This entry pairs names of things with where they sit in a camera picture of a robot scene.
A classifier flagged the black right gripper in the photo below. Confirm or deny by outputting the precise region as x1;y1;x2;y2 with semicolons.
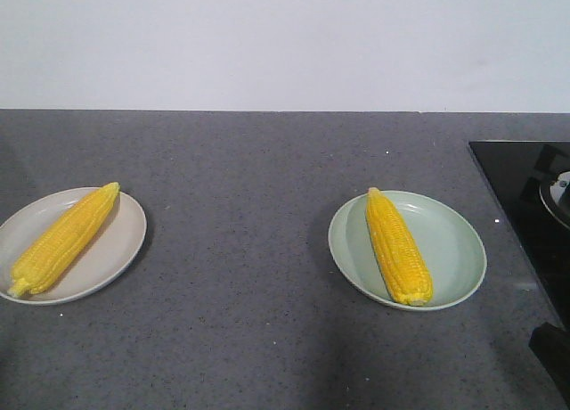
529;323;570;399

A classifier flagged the yellow corn cob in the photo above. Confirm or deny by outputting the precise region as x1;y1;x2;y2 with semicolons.
365;187;433;307
7;182;120;298

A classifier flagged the mint green round plate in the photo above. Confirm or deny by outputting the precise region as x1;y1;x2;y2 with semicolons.
328;190;487;312

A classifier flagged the steel pan on cooktop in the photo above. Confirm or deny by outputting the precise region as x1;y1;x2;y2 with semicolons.
539;170;570;229

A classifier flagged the black glass cooktop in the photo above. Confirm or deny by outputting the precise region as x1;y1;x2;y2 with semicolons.
468;140;569;328

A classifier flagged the beige round plate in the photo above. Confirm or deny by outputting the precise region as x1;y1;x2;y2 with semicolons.
1;187;147;306

